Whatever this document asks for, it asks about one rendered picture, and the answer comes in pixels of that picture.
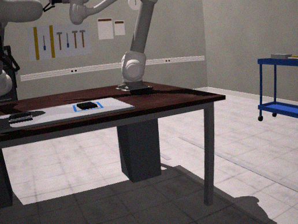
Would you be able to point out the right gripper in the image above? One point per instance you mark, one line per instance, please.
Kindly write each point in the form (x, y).
(7, 52)

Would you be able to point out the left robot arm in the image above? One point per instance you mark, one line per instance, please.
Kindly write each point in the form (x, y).
(132, 70)

